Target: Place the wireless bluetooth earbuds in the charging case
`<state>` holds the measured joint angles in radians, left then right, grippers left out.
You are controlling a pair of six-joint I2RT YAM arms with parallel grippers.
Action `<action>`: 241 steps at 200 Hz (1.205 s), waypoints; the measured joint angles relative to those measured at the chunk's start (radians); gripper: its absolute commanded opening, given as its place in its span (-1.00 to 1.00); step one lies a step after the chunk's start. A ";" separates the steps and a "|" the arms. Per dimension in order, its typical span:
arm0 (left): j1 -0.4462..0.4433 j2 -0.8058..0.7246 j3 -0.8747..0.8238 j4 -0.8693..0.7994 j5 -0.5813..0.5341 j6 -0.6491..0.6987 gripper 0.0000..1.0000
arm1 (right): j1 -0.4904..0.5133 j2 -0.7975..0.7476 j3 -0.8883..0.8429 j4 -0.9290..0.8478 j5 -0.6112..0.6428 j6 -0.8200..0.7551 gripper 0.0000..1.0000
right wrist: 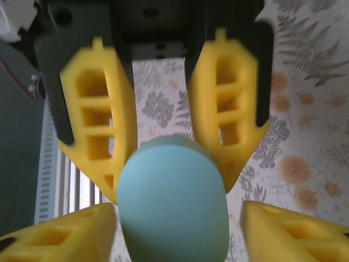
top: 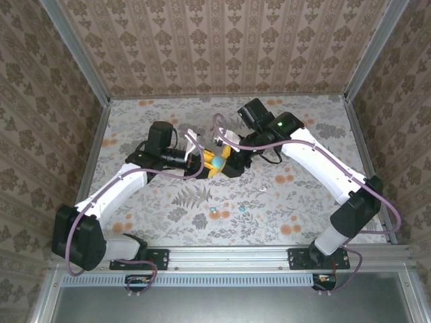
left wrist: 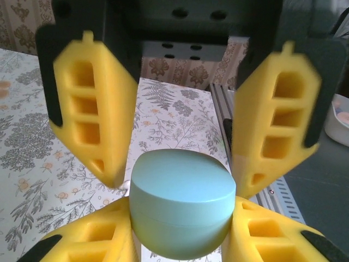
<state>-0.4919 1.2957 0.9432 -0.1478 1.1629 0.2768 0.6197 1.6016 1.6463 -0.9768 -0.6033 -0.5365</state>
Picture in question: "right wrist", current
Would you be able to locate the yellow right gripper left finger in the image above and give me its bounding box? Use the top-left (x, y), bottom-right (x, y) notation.
top-left (0, 202), bottom-right (118, 262)

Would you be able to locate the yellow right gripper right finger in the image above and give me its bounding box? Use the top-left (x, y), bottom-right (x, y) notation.
top-left (239, 200), bottom-right (349, 262)

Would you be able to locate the light blue rounded cover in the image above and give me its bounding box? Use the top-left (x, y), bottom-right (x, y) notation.
top-left (117, 135), bottom-right (228, 262)

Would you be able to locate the floral printed tablecloth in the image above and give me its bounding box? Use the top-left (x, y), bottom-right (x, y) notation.
top-left (107, 0), bottom-right (349, 262)

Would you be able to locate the grey metal panel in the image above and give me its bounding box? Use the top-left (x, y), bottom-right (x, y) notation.
top-left (0, 38), bottom-right (52, 240)

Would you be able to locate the long aluminium base rail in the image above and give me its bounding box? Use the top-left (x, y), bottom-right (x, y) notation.
top-left (56, 147), bottom-right (115, 218)

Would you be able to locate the grey slotted cable duct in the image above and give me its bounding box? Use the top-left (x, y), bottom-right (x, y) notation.
top-left (34, 100), bottom-right (66, 224)

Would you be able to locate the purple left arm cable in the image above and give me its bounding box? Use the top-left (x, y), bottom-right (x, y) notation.
top-left (0, 58), bottom-right (35, 99)

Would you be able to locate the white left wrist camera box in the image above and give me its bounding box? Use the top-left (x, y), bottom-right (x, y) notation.
top-left (0, 0), bottom-right (39, 43)

